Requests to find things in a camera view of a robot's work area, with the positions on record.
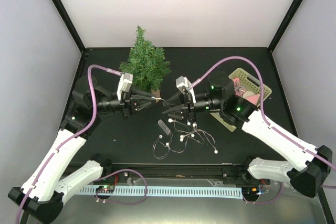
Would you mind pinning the black aluminium rail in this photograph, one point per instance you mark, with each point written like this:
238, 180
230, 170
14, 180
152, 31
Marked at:
170, 172

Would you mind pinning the pink star ornament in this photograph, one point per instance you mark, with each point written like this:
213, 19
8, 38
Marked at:
240, 90

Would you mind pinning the clear battery box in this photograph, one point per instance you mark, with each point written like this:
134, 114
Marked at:
164, 127

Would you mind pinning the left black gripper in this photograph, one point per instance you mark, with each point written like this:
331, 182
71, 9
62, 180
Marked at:
129, 102

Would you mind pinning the green plastic basket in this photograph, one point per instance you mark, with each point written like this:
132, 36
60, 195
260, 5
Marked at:
250, 83

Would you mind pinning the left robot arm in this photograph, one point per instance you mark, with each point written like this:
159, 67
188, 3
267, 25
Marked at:
45, 193

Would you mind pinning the pink cone ornament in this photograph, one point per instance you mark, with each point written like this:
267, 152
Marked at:
252, 97

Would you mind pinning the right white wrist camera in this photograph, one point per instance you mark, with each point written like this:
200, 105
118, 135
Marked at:
184, 86

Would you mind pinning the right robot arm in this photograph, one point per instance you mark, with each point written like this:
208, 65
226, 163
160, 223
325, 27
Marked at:
305, 166

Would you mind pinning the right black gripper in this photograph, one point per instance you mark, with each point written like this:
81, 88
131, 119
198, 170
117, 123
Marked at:
187, 107

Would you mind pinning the light blue slotted cable duct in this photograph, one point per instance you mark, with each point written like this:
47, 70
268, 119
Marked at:
177, 191

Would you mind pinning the small green christmas tree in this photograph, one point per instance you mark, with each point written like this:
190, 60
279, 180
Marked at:
147, 64

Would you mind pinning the small circuit board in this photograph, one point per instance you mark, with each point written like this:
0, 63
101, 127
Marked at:
105, 189

